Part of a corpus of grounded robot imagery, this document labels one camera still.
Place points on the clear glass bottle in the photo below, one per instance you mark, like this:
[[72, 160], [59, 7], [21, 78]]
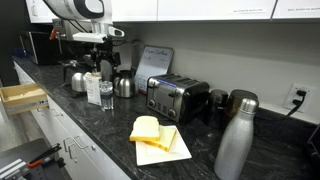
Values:
[[106, 96]]

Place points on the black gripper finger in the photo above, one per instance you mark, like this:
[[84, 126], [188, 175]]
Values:
[[116, 66], [95, 66]]

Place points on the thick bread slice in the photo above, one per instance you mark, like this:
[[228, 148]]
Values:
[[145, 128]]

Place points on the black power plug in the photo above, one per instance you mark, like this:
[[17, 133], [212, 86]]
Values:
[[296, 102], [301, 93]]

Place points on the large dark canister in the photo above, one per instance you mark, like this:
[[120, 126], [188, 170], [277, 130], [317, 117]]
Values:
[[235, 100]]

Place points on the steel carafe with black funnel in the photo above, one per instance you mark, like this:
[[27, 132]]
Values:
[[79, 81]]

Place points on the thin bread slice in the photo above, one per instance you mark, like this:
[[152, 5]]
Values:
[[166, 138]]

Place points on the silver metal water bottle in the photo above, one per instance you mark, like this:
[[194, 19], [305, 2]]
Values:
[[235, 143]]

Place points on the small whiteboard with writing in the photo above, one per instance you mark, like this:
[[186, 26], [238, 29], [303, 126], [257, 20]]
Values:
[[153, 65]]

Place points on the black microwave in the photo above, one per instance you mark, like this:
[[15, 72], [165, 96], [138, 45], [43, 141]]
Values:
[[41, 48]]

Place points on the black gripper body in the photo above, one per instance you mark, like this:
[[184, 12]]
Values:
[[106, 53]]

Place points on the white wall cabinet door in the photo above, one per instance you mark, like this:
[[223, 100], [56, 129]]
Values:
[[140, 10], [216, 10], [296, 8], [35, 11]]

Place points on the open wooden drawer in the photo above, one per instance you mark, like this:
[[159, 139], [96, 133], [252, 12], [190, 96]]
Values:
[[23, 98]]

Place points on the black steel coffee machine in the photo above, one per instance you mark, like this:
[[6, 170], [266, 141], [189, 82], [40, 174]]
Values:
[[66, 33]]

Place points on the small black canister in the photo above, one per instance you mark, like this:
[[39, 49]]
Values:
[[217, 106]]

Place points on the steel four-slot toaster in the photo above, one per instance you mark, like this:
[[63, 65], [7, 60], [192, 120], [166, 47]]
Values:
[[173, 98]]

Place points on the steel carafe with black lid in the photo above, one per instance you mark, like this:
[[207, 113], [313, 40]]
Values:
[[124, 86]]

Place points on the white base cabinet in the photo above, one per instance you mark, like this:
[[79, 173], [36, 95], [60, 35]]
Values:
[[86, 160]]

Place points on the black mounting platform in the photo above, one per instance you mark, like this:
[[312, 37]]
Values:
[[23, 153]]

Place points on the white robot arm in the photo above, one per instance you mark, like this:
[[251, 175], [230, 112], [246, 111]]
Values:
[[78, 8]]

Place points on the white square plate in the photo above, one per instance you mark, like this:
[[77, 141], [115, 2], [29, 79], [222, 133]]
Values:
[[166, 155]]

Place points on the white wall outlet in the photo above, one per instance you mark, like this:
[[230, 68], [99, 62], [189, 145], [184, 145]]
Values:
[[290, 95]]

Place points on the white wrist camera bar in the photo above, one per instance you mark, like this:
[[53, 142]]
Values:
[[90, 36]]

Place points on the aluminium extrusion rail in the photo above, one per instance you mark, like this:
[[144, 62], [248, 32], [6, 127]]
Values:
[[11, 170]]

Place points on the white carton box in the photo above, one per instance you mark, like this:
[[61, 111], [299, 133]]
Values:
[[93, 89]]

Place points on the black clamp with orange grip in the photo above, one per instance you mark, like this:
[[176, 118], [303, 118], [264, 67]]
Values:
[[45, 156]]

